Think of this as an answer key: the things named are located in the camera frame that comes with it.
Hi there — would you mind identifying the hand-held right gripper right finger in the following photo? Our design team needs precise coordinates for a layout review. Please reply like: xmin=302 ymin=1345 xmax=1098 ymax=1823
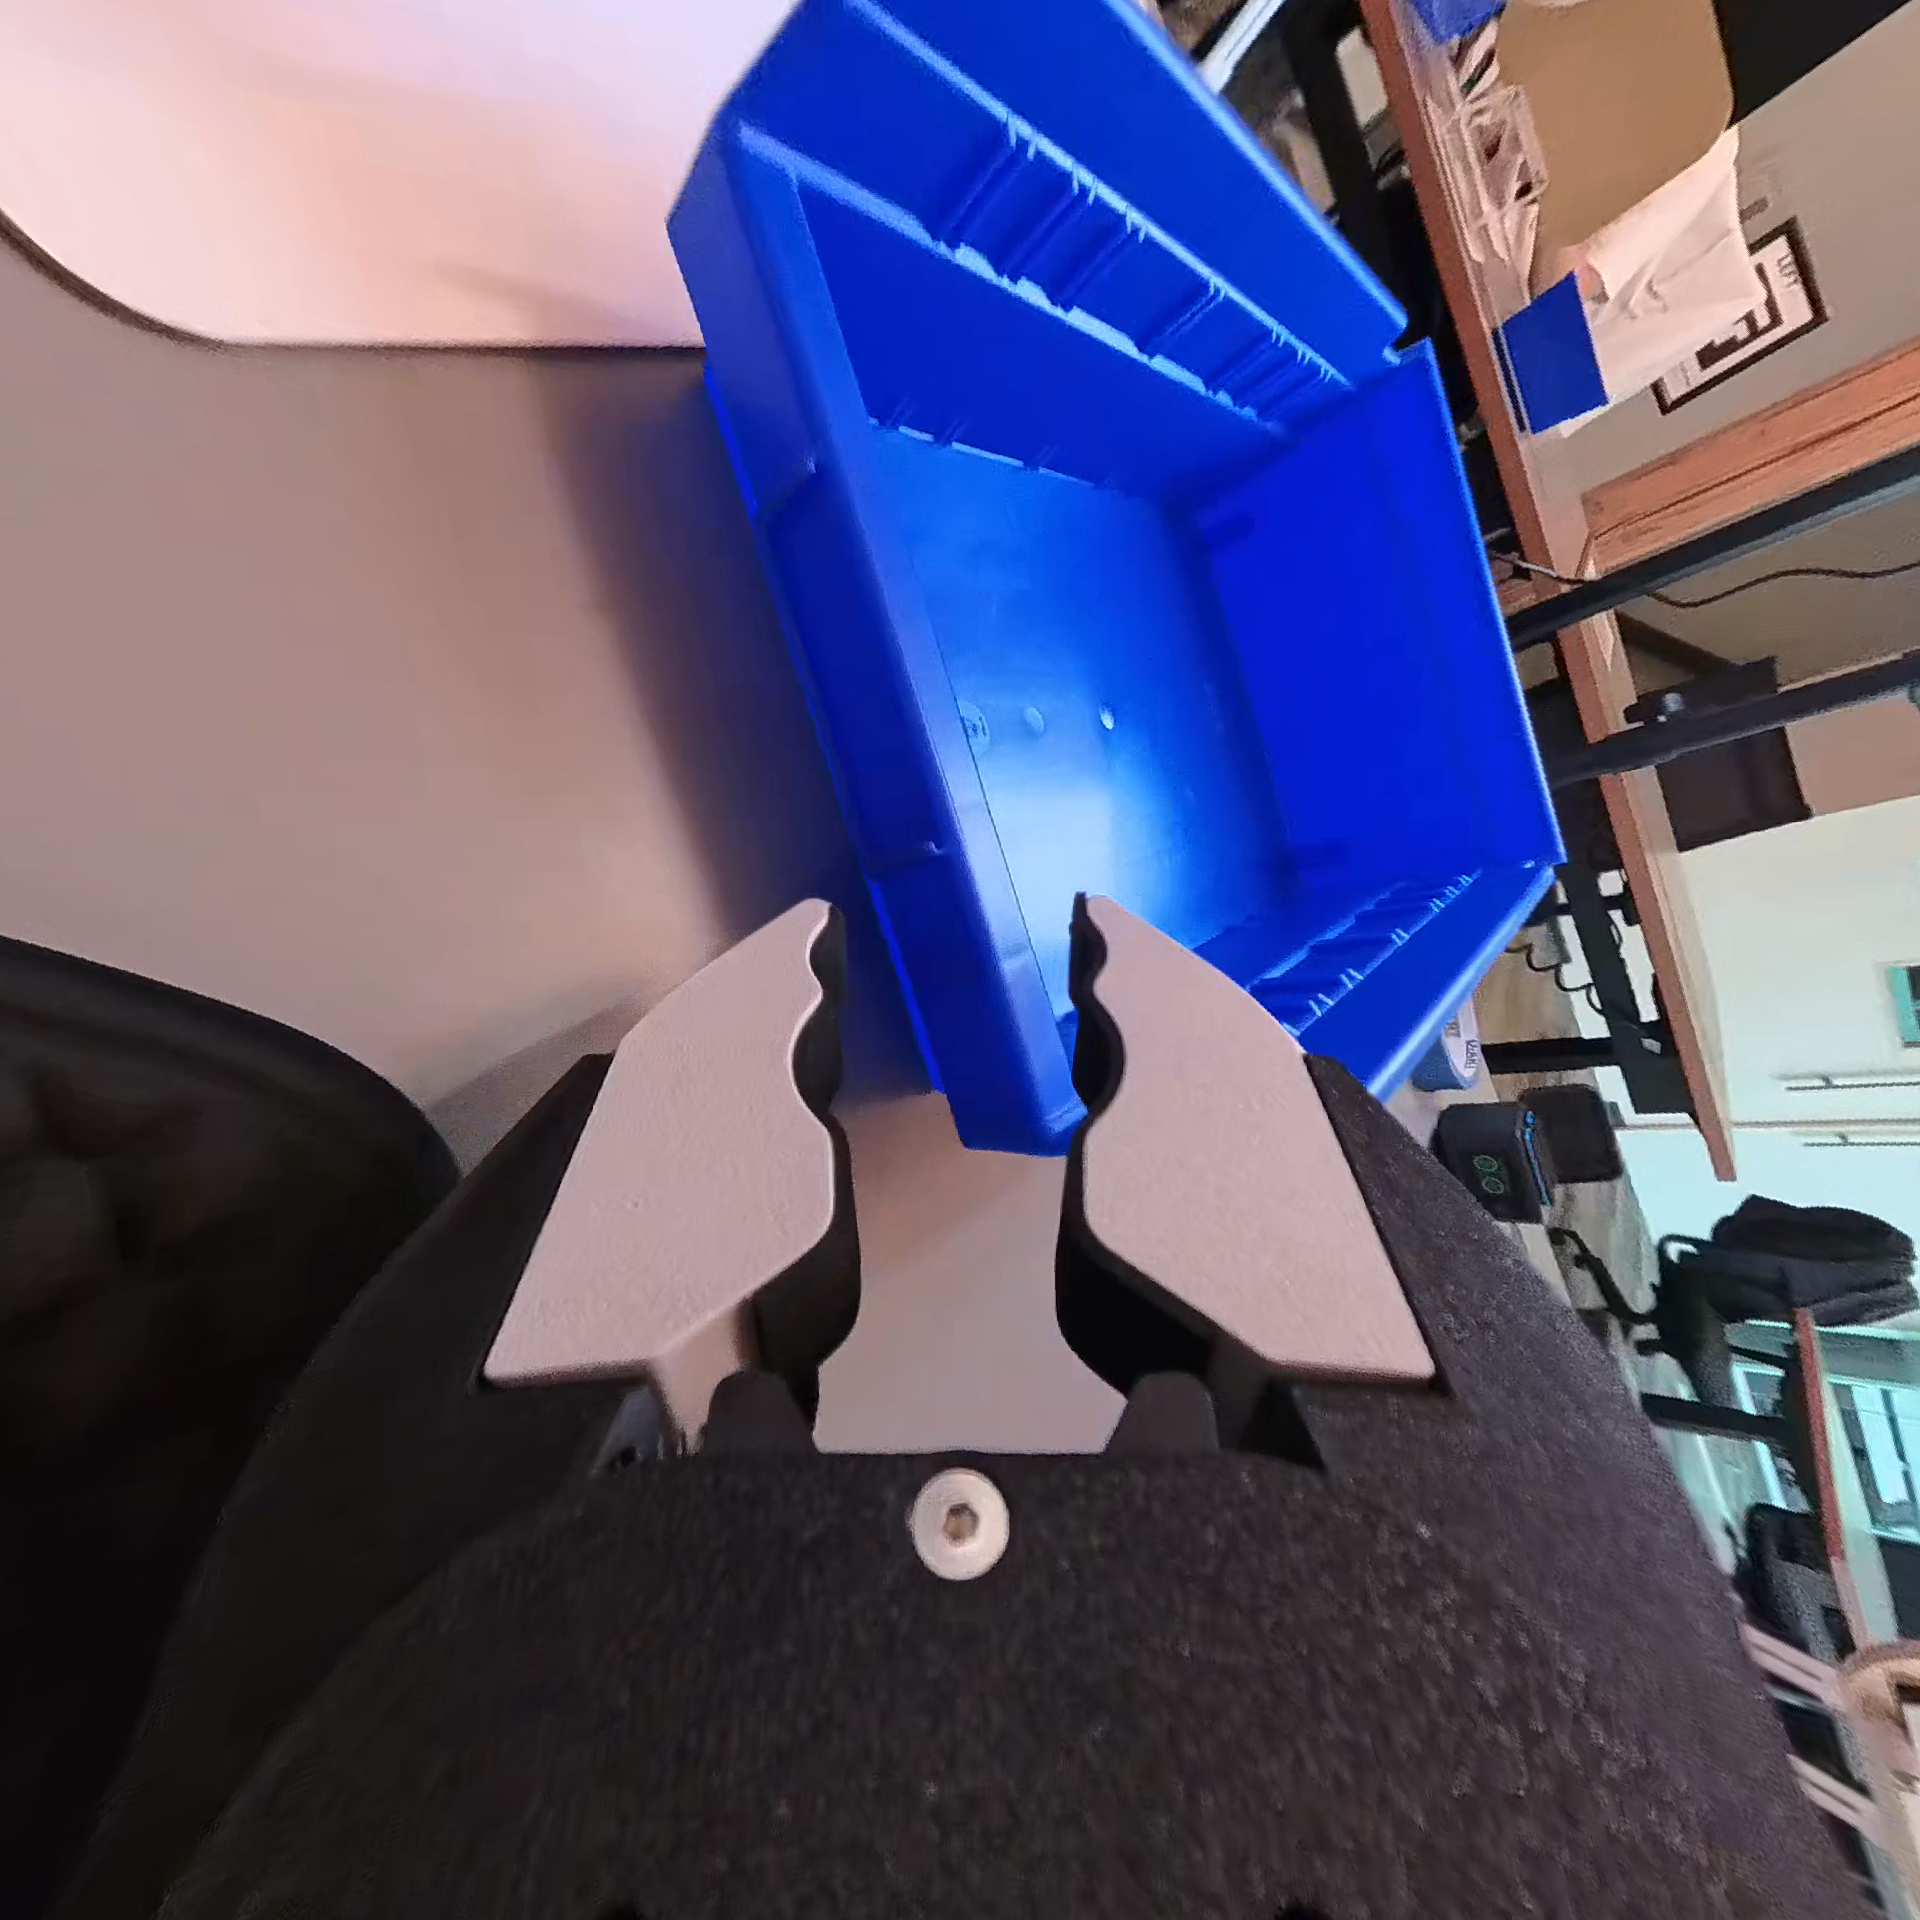
xmin=1056 ymin=893 xmax=1440 ymax=1406

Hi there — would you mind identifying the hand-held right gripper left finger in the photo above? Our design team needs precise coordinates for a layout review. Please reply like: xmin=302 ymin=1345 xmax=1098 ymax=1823
xmin=483 ymin=897 xmax=861 ymax=1451

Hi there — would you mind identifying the blue plastic bin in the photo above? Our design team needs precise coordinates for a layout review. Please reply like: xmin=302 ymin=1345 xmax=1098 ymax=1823
xmin=668 ymin=0 xmax=1571 ymax=1159

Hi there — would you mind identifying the white whiteboard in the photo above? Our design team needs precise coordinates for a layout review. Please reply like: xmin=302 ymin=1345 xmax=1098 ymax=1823
xmin=0 ymin=0 xmax=842 ymax=352

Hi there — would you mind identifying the black device green display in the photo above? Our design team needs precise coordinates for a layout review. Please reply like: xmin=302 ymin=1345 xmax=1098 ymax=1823
xmin=1438 ymin=1083 xmax=1624 ymax=1220

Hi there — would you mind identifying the black mesh cushion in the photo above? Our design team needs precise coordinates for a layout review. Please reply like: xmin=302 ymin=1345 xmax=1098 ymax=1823
xmin=0 ymin=936 xmax=461 ymax=1920

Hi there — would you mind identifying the wooden desk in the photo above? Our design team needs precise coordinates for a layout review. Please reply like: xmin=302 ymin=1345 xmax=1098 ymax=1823
xmin=1357 ymin=0 xmax=1741 ymax=1182

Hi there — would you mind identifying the black backpack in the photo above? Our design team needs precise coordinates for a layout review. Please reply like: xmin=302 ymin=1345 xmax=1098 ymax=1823
xmin=1709 ymin=1195 xmax=1920 ymax=1326

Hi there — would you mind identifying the small blue bin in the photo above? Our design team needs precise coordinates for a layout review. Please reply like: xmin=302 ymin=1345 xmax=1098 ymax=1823
xmin=1492 ymin=273 xmax=1611 ymax=436

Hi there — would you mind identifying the framed picture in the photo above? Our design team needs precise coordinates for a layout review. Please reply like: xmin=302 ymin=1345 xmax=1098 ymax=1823
xmin=1651 ymin=217 xmax=1832 ymax=417

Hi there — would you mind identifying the cardboard box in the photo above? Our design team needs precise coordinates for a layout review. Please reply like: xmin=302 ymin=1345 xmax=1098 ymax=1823
xmin=1499 ymin=0 xmax=1741 ymax=252

